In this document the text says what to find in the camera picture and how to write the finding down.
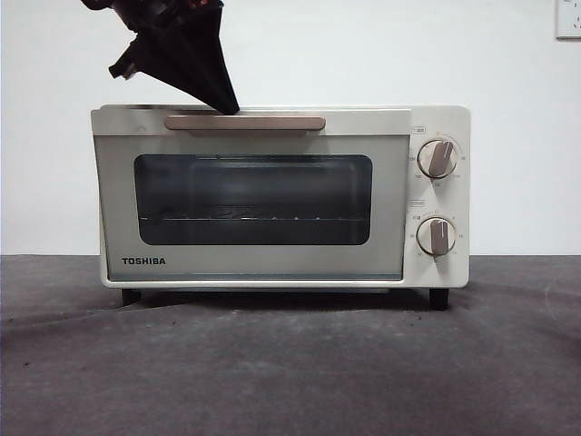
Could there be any glass oven door beige handle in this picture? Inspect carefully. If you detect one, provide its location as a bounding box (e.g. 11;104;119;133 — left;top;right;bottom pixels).
90;107;413;282

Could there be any beige oven knob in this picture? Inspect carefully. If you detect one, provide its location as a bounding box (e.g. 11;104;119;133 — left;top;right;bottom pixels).
416;138;458;179
416;216;458;256

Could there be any white Toshiba toaster oven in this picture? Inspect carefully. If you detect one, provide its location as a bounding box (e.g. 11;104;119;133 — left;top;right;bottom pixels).
90;103;471;311

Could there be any metal wire oven rack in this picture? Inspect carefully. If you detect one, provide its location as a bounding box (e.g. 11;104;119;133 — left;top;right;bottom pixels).
138;215;371;224

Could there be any white wall socket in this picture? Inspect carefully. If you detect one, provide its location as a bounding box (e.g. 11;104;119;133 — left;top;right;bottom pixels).
555;0;581;40

